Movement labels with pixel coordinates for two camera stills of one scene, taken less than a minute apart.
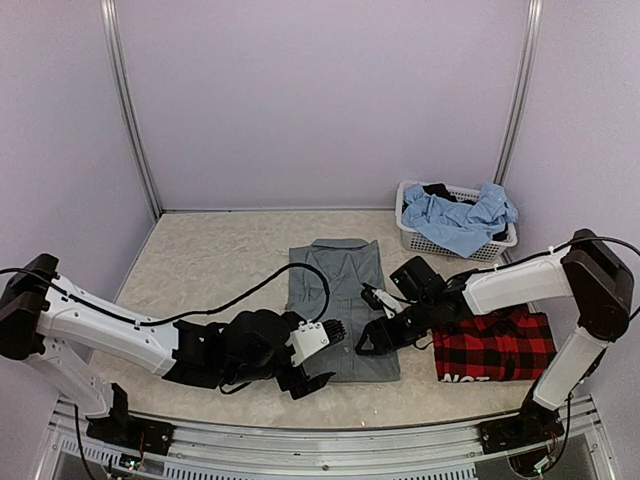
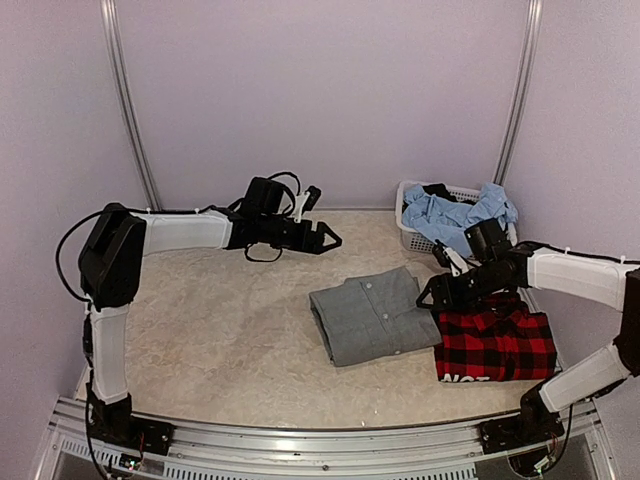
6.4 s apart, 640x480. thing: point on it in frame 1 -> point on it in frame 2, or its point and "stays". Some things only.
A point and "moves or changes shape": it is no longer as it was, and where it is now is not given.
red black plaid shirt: (506, 344) stays
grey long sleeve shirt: (325, 281) moves or changes shape
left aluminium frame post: (109, 21) stays
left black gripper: (300, 384) -> (316, 246)
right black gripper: (374, 328) -> (451, 295)
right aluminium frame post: (521, 89) stays
